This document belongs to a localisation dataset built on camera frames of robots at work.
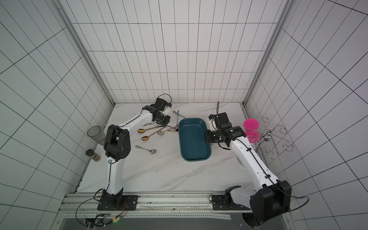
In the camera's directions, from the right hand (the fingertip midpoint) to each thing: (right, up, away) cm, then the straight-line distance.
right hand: (200, 136), depth 79 cm
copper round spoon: (-36, -4, +18) cm, 41 cm away
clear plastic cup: (-63, 0, +7) cm, 63 cm away
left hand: (-23, +7, +19) cm, 31 cm away
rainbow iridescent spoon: (-15, +13, +35) cm, 40 cm away
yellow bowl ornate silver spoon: (-18, +14, +34) cm, 41 cm away
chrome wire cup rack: (+32, 0, -12) cm, 34 cm away
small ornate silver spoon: (-31, -12, +12) cm, 35 cm away
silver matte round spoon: (-26, -1, +21) cm, 34 cm away
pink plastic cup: (+26, +6, -7) cm, 27 cm away
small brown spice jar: (-64, -13, +4) cm, 65 cm away
